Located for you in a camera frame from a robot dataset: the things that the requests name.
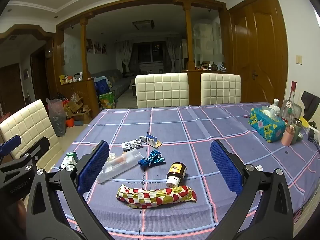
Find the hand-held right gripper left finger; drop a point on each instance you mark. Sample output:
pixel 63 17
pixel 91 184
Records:
pixel 92 165

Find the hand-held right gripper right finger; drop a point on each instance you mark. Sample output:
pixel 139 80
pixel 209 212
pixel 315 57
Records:
pixel 225 165

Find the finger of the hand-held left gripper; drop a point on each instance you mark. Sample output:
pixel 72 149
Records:
pixel 38 146
pixel 10 145

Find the pale printed snack packet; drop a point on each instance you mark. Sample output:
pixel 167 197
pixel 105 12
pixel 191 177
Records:
pixel 68 160

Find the red gold checkered snack wrapper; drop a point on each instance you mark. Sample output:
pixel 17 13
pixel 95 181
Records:
pixel 155 196

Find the cream quilted dining chair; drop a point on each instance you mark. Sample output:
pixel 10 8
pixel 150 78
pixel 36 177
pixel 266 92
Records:
pixel 30 122
pixel 162 90
pixel 221 88

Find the clear plastic tube box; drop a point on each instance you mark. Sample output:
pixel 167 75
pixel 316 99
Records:
pixel 122 163

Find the clear plastic bag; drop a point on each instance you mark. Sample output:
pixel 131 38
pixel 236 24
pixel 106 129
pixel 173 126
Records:
pixel 56 120

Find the orange bucket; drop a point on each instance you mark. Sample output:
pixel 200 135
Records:
pixel 69 122

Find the silver blister pack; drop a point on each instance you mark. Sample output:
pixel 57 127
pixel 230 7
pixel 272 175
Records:
pixel 131 145

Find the brown medicine bottle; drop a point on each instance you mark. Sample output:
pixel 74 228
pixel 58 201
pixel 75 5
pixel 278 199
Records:
pixel 178 170

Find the pile of cardboard boxes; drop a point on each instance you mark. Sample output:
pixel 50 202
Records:
pixel 80 112

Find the dark wooden door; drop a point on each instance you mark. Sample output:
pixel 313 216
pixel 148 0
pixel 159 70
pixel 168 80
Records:
pixel 10 90

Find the beaded blue tissue box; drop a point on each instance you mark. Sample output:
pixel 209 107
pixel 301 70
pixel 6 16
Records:
pixel 265 127

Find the blue foil wrapper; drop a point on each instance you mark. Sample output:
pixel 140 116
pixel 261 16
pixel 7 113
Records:
pixel 152 158

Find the blue plaid tablecloth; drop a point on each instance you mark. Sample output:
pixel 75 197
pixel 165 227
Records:
pixel 175 130

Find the silver crumpled wrapper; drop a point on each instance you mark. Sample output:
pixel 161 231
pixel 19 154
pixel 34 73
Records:
pixel 150 140

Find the colourful printed bag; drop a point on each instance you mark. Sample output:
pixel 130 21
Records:
pixel 107 101

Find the low wooden cabinet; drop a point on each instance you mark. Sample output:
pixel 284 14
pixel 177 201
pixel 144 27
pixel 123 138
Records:
pixel 77 90

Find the pink thermos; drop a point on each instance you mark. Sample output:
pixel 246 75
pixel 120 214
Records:
pixel 287 136

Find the row of bottles and jars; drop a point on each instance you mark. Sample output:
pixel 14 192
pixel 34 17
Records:
pixel 70 78

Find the white bottle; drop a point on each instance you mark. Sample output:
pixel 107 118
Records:
pixel 275 104

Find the blue bedding bag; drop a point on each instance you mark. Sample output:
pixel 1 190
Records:
pixel 102 86

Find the green thermos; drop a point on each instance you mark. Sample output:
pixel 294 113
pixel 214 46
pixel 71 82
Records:
pixel 297 128

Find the glass bottle red cap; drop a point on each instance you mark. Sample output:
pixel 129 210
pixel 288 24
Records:
pixel 287 110

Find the grey sofa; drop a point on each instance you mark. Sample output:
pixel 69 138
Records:
pixel 120 82

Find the white power strip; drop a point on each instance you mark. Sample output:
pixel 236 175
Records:
pixel 315 133

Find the black cloth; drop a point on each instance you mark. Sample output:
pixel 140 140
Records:
pixel 311 102

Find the sheer curtain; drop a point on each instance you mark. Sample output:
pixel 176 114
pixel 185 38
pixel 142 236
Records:
pixel 125 55
pixel 172 53

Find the brown wooden double door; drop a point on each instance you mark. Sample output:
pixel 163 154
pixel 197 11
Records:
pixel 260 55

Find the dark window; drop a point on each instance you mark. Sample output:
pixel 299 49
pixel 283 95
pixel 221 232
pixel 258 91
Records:
pixel 150 55

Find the rectangular ceiling light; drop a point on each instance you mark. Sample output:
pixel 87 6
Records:
pixel 143 24

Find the wall light switch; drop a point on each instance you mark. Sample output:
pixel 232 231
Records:
pixel 299 59

